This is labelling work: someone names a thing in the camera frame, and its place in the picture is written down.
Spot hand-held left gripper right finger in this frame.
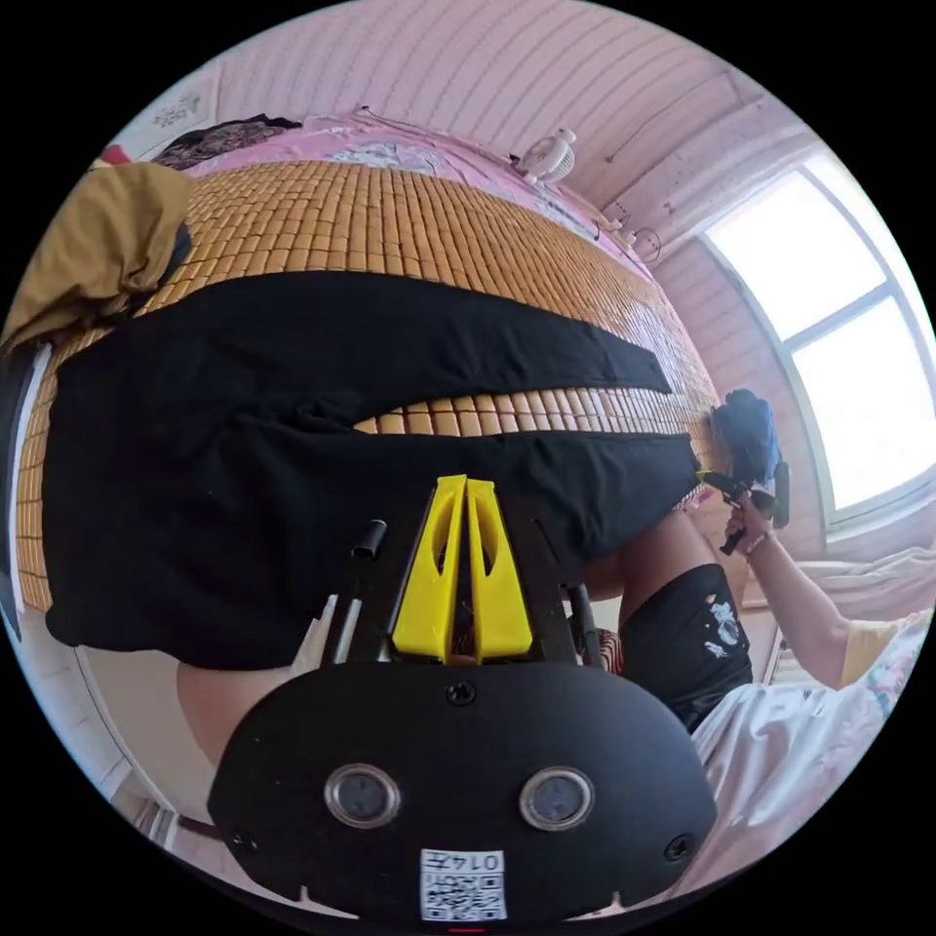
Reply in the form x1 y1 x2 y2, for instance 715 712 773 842
466 479 533 665

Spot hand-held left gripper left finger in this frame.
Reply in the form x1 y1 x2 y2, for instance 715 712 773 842
390 474 469 665

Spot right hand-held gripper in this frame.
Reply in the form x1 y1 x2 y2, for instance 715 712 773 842
695 388 781 558

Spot black pants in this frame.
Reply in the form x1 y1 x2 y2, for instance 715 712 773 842
41 273 705 671

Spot person's right forearm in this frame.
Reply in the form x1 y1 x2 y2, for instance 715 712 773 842
751 539 858 690

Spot person's right hand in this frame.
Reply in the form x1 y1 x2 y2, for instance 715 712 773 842
724 498 777 559

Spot person's body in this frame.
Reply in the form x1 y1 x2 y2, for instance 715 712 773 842
174 504 936 864

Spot window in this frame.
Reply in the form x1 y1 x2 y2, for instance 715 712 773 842
700 163 936 529

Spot small white fan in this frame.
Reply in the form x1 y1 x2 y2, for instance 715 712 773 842
510 128 580 185

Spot bed with woven mat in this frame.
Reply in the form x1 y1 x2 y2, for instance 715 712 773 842
13 109 723 617

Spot pile of clothes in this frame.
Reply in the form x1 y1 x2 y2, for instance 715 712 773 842
0 160 196 354

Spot dark patterned garment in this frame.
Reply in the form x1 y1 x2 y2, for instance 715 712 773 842
155 115 295 171

